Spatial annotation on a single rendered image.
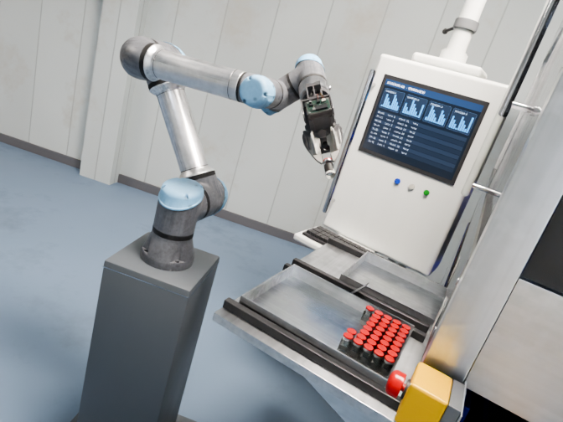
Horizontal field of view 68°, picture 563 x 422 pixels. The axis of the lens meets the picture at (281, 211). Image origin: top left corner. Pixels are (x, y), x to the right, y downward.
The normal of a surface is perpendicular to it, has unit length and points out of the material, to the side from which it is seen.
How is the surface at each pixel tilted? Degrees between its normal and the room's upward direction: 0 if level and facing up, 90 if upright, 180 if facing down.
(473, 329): 90
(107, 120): 90
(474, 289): 90
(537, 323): 90
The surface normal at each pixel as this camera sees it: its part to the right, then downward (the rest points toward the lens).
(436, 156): -0.54, 0.11
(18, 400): 0.28, -0.91
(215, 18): -0.18, 0.27
